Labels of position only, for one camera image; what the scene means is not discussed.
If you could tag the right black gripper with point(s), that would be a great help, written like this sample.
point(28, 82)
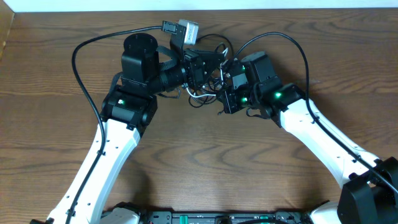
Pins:
point(230, 107)

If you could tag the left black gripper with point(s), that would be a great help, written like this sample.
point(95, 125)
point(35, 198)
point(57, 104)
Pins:
point(195, 76)

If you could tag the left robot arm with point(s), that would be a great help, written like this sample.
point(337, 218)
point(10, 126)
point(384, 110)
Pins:
point(148, 70)

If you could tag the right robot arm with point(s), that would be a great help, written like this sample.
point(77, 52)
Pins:
point(368, 184)

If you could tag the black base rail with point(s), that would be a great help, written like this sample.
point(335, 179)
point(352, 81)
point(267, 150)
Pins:
point(126, 212)

